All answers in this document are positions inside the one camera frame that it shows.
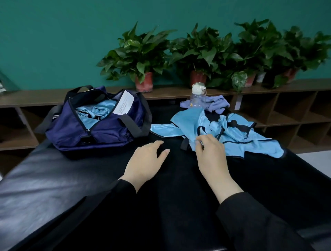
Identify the person's right hand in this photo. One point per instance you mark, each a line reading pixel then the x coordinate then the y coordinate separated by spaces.
pixel 212 158

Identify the person's left hand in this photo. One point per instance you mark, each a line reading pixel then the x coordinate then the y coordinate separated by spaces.
pixel 145 163

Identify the purple cloth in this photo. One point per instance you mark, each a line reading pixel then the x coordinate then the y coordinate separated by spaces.
pixel 217 103

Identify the clear bottle silver cap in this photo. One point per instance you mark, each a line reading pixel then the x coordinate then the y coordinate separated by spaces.
pixel 198 93

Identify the navy blue bag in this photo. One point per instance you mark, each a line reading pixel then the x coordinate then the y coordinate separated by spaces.
pixel 67 134

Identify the person's left forearm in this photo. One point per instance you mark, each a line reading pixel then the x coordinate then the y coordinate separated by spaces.
pixel 88 217

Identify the person's right forearm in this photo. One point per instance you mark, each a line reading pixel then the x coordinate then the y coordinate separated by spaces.
pixel 258 222

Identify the wooden shelf cabinet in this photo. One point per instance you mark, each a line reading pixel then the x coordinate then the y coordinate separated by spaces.
pixel 289 116

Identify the black leather bench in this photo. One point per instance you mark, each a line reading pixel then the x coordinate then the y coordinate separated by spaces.
pixel 46 186

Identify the green plant in red pot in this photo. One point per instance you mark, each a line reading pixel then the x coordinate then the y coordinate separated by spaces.
pixel 137 49
pixel 201 49
pixel 310 49

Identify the green plant in white pot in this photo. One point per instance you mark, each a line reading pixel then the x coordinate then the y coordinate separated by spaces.
pixel 261 44

